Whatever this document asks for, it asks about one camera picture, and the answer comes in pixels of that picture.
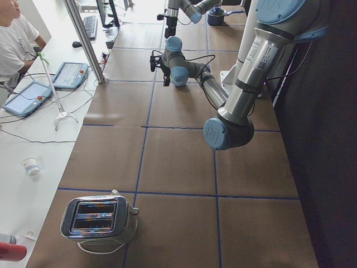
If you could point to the far teach pendant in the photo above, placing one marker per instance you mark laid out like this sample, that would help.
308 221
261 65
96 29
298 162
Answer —
70 76

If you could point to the silver toaster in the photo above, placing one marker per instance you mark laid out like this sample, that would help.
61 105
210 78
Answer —
100 224

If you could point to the near teach pendant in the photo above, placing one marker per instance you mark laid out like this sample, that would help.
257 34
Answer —
28 99

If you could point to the black keyboard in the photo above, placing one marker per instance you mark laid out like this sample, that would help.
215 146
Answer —
90 24

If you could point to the teach pendant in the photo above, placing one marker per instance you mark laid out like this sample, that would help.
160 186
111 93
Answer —
28 99
70 76

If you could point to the blue saucepan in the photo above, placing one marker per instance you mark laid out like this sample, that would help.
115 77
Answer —
216 15

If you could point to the aluminium frame post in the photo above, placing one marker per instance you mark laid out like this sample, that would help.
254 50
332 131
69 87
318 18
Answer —
85 41

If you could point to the paper cup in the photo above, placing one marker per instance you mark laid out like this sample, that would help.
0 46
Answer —
30 166

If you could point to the black computer mouse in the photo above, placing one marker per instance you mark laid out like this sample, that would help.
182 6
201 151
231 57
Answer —
76 44

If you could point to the red bottle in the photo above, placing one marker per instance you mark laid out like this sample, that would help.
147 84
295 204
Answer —
10 250

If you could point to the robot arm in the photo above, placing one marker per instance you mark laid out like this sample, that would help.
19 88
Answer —
271 25
193 11

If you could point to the black computer monitor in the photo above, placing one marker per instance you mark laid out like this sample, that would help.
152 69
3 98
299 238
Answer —
108 13

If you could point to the person in white shirt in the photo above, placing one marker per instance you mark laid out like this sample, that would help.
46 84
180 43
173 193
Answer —
17 37

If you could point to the reacher grabber tool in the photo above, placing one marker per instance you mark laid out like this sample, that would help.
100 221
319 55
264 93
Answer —
62 113

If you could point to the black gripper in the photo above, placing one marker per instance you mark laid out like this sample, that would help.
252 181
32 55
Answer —
170 23
165 73

